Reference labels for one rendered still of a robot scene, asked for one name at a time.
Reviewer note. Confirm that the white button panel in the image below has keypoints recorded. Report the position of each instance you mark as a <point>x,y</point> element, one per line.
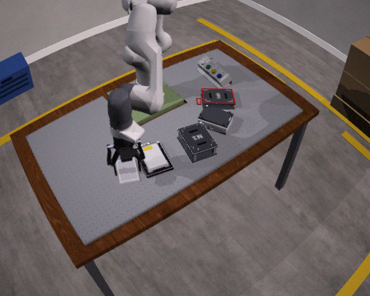
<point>210,70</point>

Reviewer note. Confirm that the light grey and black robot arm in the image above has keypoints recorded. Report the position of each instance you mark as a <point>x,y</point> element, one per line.
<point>146,93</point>

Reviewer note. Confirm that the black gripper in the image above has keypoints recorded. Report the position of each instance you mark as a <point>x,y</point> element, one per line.
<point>118,142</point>

